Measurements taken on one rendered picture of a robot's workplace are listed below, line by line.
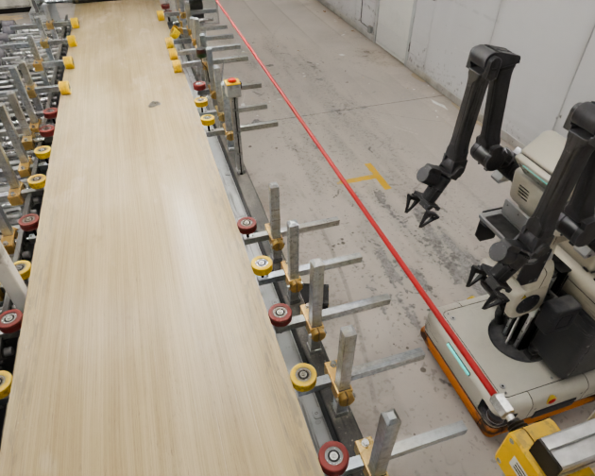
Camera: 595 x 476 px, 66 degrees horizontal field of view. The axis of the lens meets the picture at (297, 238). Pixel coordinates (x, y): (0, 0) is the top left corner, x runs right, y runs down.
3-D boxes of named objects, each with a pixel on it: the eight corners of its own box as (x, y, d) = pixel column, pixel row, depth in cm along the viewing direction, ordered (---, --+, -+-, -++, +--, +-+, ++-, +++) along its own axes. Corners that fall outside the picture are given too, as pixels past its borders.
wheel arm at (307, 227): (336, 222, 208) (337, 214, 205) (339, 227, 205) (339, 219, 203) (243, 242, 198) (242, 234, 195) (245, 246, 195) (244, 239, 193)
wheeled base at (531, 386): (518, 306, 268) (532, 277, 252) (602, 401, 223) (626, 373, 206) (416, 334, 253) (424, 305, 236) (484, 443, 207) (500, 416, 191)
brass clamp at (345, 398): (339, 366, 149) (340, 358, 146) (356, 403, 139) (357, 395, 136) (321, 371, 148) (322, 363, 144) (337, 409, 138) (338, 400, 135)
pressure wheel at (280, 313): (279, 345, 156) (278, 324, 149) (264, 330, 161) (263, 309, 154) (297, 332, 160) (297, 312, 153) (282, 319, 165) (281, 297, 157)
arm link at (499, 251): (552, 246, 131) (532, 228, 137) (531, 238, 124) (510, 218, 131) (522, 276, 136) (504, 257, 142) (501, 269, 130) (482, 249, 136)
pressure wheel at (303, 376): (304, 410, 139) (305, 390, 131) (284, 395, 142) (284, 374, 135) (320, 392, 143) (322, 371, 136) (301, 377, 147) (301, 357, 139)
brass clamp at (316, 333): (314, 310, 167) (314, 301, 164) (327, 339, 157) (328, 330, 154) (297, 314, 166) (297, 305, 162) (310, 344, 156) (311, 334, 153)
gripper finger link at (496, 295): (480, 312, 139) (501, 292, 134) (467, 295, 144) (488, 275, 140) (493, 316, 142) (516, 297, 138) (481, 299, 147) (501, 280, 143)
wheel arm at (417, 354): (418, 353, 153) (420, 345, 150) (423, 361, 150) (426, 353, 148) (295, 389, 143) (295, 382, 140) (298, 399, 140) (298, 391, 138)
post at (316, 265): (316, 348, 170) (320, 255, 139) (319, 356, 168) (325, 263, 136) (307, 350, 170) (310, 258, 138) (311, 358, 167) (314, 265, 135)
